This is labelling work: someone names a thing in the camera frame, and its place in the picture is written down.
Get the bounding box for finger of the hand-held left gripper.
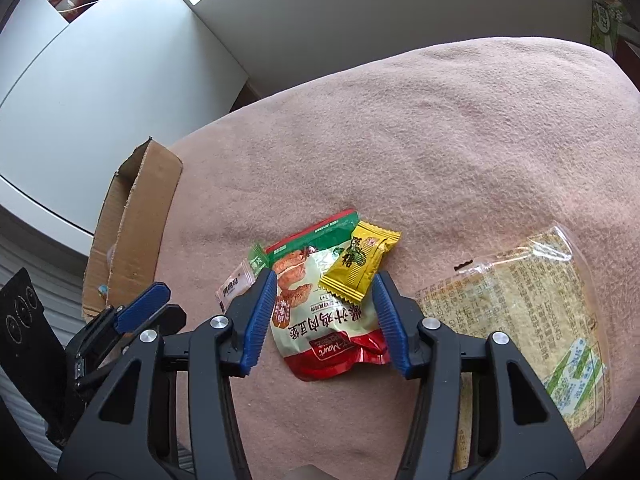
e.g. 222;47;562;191
65;282;187;393

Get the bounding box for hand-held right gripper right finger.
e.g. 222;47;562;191
372;272;586;480

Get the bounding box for red and white snack pouch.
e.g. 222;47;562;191
265;209;392;382

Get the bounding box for brown cardboard box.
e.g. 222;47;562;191
81;137;184;323

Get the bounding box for clear wrapped cake package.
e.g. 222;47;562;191
414;222;614;442

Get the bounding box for white cabinet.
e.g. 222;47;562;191
0;0;251;281

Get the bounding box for white and green sachet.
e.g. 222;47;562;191
216;242;271;314

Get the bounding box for yellow candy packet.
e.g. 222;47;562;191
318;221;403;303

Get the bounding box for green carton box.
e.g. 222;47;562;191
590;0;627;59

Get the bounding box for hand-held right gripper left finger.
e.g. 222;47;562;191
57;269;278;480

